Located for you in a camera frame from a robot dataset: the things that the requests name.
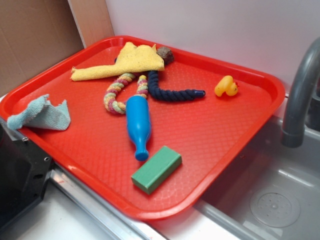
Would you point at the brown rock-like lump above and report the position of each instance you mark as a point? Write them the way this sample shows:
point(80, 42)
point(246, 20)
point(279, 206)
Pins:
point(166, 54)

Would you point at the blue plastic bottle toy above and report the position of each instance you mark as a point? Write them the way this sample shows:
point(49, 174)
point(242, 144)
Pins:
point(138, 125)

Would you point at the green wooden block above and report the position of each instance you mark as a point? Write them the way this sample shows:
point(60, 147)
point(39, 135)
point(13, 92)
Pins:
point(156, 170)

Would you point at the red plastic tray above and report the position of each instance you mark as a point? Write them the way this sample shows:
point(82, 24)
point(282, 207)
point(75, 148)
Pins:
point(207, 132)

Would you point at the yellow rubber duck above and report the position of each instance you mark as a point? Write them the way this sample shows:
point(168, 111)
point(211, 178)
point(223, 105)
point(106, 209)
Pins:
point(226, 86)

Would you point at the grey toy sink basin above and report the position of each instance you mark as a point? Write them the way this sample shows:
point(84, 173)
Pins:
point(269, 191)

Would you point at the light blue cloth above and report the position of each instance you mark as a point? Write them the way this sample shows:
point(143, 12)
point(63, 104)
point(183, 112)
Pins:
point(41, 114)

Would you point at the grey faucet spout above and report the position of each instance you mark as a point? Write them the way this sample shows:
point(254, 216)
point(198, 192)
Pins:
point(303, 104)

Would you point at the brown cardboard panel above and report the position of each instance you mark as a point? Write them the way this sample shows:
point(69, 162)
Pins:
point(34, 36)

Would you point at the yellow microfiber cloth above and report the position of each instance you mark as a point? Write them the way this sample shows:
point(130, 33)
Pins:
point(131, 59)

